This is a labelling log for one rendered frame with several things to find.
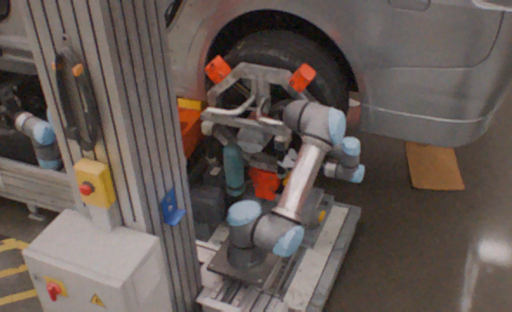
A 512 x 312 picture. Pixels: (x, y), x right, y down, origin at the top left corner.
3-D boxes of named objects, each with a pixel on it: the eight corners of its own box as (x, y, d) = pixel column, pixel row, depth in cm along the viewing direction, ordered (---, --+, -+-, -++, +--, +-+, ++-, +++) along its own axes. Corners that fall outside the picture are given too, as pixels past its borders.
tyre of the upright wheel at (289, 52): (351, 35, 287) (218, 21, 310) (336, 61, 270) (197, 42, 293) (349, 153, 327) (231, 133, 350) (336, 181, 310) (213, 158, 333)
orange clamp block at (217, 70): (232, 69, 293) (218, 55, 291) (225, 77, 287) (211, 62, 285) (223, 76, 298) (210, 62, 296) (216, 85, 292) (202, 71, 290)
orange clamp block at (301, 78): (305, 85, 283) (316, 72, 277) (299, 94, 277) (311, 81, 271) (293, 74, 282) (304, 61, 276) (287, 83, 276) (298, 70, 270)
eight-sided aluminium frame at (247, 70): (321, 173, 308) (324, 75, 275) (317, 182, 303) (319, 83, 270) (218, 151, 326) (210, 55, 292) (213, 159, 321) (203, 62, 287)
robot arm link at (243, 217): (240, 219, 236) (238, 191, 228) (271, 232, 230) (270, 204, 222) (222, 240, 228) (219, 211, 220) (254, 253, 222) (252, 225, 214)
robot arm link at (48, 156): (72, 158, 246) (65, 134, 239) (48, 172, 239) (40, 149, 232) (59, 150, 250) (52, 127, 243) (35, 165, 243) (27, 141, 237)
